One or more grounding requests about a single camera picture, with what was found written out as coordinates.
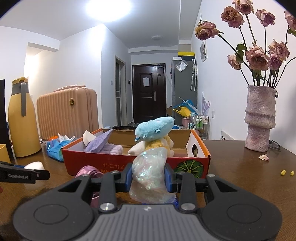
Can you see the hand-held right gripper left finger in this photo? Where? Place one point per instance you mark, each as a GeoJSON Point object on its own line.
{"type": "Point", "coordinates": [129, 178]}

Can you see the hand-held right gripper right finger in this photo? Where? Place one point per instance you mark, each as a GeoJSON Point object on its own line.
{"type": "Point", "coordinates": [168, 178]}

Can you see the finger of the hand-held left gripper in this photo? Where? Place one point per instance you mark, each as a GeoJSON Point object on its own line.
{"type": "Point", "coordinates": [42, 175]}
{"type": "Point", "coordinates": [13, 166]}

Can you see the iridescent plastic bag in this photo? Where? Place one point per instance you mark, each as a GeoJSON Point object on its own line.
{"type": "Point", "coordinates": [150, 176]}

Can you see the lilac fuzzy cloth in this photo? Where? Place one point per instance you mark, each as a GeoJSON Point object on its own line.
{"type": "Point", "coordinates": [113, 149]}

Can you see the red cardboard box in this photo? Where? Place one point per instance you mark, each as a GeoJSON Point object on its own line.
{"type": "Point", "coordinates": [78, 160]}

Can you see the light blue plush toy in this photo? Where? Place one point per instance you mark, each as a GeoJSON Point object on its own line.
{"type": "Point", "coordinates": [152, 129]}

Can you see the white wedge sponge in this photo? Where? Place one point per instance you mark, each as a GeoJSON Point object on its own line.
{"type": "Point", "coordinates": [89, 138]}

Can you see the yellow mug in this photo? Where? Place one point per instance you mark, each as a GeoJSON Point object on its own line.
{"type": "Point", "coordinates": [4, 154]}

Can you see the blue tissue pack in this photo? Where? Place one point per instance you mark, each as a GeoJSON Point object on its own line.
{"type": "Point", "coordinates": [54, 150]}

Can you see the yellow thermos jug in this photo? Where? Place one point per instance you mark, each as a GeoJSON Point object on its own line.
{"type": "Point", "coordinates": [23, 129]}

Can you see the orange fruit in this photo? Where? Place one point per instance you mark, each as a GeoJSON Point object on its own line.
{"type": "Point", "coordinates": [53, 138]}

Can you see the purple satin pouch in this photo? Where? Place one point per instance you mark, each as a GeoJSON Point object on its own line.
{"type": "Point", "coordinates": [86, 171]}

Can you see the pink bucket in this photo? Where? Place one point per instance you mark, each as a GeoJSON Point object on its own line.
{"type": "Point", "coordinates": [185, 121]}

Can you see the rack with bottles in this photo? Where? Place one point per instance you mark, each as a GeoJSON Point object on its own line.
{"type": "Point", "coordinates": [198, 122]}

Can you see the pink ribbed suitcase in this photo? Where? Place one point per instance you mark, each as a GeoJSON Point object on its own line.
{"type": "Point", "coordinates": [67, 115]}

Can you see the yellow watering can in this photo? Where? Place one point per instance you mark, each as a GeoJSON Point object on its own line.
{"type": "Point", "coordinates": [182, 112]}

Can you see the dark brown entrance door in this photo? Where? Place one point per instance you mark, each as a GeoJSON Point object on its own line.
{"type": "Point", "coordinates": [148, 104]}

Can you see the blue plastic item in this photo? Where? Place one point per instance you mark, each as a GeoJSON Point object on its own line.
{"type": "Point", "coordinates": [190, 104]}

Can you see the grey interior door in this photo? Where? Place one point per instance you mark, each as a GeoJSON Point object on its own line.
{"type": "Point", "coordinates": [120, 92]}

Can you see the grey refrigerator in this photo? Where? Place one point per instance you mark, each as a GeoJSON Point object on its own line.
{"type": "Point", "coordinates": [182, 88]}

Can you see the white paper notice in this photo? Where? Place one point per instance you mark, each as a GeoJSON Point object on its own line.
{"type": "Point", "coordinates": [147, 82]}

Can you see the fallen rose petal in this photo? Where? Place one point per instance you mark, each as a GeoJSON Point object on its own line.
{"type": "Point", "coordinates": [263, 157]}

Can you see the hanging folded umbrellas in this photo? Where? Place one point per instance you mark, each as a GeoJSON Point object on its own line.
{"type": "Point", "coordinates": [193, 74]}

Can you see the pink textured vase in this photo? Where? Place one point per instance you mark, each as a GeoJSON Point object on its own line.
{"type": "Point", "coordinates": [260, 120]}

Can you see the black eyeglasses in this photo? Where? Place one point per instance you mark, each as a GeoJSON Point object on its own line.
{"type": "Point", "coordinates": [275, 146]}

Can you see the clear plastic bag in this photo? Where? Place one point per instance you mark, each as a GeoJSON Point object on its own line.
{"type": "Point", "coordinates": [181, 65]}

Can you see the scattered yellow crumbs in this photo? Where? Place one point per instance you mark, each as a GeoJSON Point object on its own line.
{"type": "Point", "coordinates": [283, 172]}

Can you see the yellow box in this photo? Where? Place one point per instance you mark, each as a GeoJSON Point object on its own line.
{"type": "Point", "coordinates": [186, 53]}

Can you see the small round ceiling light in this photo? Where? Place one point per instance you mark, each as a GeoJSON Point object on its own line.
{"type": "Point", "coordinates": [156, 37]}

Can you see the bunch of dried roses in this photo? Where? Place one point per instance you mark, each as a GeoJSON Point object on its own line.
{"type": "Point", "coordinates": [256, 58]}

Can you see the bright ceiling lamp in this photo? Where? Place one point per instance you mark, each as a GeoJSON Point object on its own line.
{"type": "Point", "coordinates": [108, 9]}

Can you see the white wall vent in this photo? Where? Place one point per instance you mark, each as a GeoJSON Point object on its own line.
{"type": "Point", "coordinates": [227, 135]}

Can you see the purple wall decoration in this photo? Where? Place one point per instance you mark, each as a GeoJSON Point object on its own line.
{"type": "Point", "coordinates": [205, 104]}

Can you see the wall picture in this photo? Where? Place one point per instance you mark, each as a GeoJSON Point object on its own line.
{"type": "Point", "coordinates": [203, 51]}

